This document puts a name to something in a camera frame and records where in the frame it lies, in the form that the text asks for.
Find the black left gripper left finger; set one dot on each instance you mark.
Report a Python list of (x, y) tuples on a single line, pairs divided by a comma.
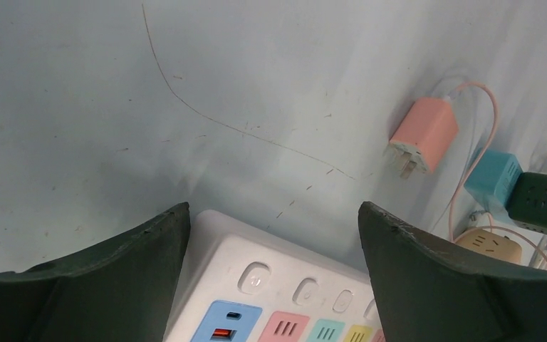
[(120, 289)]

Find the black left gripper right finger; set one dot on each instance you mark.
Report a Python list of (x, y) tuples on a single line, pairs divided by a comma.
[(429, 289)]

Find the beige cube socket adapter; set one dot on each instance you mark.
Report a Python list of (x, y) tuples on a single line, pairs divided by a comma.
[(491, 245)]

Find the white multicolour power strip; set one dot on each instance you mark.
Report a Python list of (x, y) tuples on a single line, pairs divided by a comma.
[(240, 283)]

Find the teal blue power strip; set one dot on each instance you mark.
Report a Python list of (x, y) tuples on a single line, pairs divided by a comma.
[(493, 179)]

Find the dark green dragon adapter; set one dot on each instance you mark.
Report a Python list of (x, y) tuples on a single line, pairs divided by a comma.
[(527, 205)]

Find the pink usb charger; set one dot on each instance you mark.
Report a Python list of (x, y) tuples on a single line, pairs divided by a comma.
[(424, 135)]

